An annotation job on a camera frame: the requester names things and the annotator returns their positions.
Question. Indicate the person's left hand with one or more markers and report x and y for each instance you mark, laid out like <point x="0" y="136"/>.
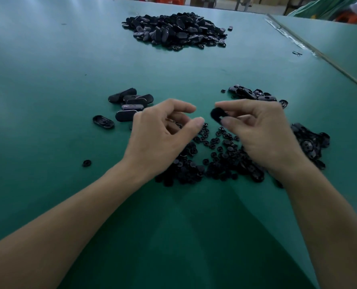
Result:
<point x="157" y="144"/>

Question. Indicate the person's right hand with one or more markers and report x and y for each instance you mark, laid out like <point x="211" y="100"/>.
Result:
<point x="266" y="138"/>

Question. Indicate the assembled black oval piece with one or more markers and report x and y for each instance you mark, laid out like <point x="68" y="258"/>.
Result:
<point x="132" y="107"/>
<point x="141" y="99"/>
<point x="122" y="95"/>

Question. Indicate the pile of black oval shells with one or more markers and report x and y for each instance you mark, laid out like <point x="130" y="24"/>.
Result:
<point x="311" y="141"/>

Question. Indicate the pile of small black buttons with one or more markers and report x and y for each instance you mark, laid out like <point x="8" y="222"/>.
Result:
<point x="223" y="156"/>

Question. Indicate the lone black ring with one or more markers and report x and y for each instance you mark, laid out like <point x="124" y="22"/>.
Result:
<point x="86" y="163"/>

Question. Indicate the person's left forearm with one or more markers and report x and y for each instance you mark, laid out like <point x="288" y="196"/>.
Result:
<point x="52" y="237"/>

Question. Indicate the person's right forearm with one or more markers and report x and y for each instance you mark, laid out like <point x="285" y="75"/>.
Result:
<point x="332" y="237"/>

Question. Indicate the small black plastic scrap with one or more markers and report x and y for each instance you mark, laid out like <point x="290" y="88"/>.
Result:
<point x="297" y="53"/>

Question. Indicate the green striped bag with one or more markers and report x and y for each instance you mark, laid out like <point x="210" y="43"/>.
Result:
<point x="323" y="7"/>

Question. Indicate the small open cardboard box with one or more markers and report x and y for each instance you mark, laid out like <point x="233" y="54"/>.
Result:
<point x="204" y="1"/>

